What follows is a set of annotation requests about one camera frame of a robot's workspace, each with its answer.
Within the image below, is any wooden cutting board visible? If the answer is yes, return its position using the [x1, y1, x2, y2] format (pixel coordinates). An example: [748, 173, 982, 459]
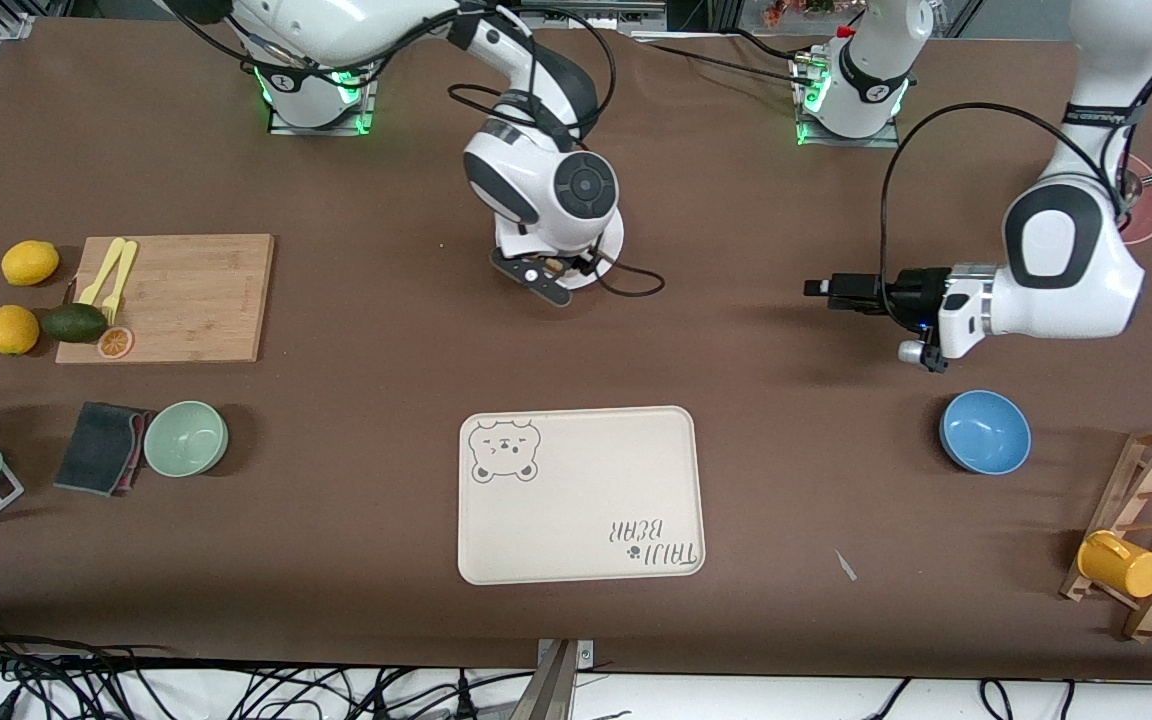
[55, 234, 276, 365]

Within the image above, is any green avocado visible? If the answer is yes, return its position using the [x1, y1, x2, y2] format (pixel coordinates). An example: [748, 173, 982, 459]
[41, 303, 109, 345]

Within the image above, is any black cable tangle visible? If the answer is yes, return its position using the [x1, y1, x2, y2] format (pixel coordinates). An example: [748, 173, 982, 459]
[0, 612, 537, 720]

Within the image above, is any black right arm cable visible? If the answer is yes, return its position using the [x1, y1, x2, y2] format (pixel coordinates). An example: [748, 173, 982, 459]
[448, 5, 667, 298]

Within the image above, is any white round plate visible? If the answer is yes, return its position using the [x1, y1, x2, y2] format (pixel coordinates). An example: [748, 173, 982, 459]
[576, 205, 626, 292]

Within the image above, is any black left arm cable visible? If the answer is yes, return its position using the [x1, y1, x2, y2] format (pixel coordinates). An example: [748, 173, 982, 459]
[879, 100, 1152, 333]

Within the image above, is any yellow mug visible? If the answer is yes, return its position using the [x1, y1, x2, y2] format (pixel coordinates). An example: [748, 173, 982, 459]
[1076, 530, 1152, 600]

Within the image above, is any blue bowl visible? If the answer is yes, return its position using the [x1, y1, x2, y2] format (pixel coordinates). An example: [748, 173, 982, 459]
[939, 389, 1033, 476]

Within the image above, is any aluminium frame rail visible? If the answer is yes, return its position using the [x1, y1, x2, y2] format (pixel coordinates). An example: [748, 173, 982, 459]
[519, 0, 669, 33]

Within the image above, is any beige bear-print tray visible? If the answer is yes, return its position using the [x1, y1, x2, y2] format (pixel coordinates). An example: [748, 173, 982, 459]
[457, 405, 707, 586]

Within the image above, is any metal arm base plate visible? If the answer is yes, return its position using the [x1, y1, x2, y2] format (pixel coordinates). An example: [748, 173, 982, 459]
[794, 48, 903, 149]
[266, 40, 383, 137]

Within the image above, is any grey folded cloth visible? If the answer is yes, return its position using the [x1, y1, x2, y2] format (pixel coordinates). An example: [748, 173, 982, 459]
[53, 401, 152, 498]

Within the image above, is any orange-yellow round citrus fruit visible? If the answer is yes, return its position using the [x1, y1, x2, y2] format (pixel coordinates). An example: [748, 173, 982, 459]
[0, 304, 41, 356]

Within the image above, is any yellow plastic knife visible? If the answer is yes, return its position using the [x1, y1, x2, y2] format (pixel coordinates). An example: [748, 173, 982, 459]
[77, 237, 126, 306]

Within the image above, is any yellow lemon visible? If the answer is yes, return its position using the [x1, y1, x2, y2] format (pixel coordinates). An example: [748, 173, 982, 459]
[1, 240, 61, 288]

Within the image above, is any pink bowl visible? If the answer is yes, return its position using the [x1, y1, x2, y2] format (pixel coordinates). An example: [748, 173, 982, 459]
[1116, 150, 1152, 246]

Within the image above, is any thin black power cable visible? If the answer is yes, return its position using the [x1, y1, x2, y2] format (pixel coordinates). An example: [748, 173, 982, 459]
[631, 35, 822, 89]

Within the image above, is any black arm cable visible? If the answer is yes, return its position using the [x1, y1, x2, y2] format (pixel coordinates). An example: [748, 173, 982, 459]
[879, 100, 1152, 333]
[448, 5, 667, 298]

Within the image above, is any wooden mug rack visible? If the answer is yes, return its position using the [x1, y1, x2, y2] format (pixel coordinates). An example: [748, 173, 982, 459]
[1059, 422, 1152, 643]

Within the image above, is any metal table edge bracket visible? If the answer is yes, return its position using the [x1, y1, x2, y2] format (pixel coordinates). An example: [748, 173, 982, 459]
[526, 638, 597, 720]

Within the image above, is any pale green bowl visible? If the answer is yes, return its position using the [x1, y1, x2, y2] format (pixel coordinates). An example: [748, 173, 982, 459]
[143, 400, 230, 478]

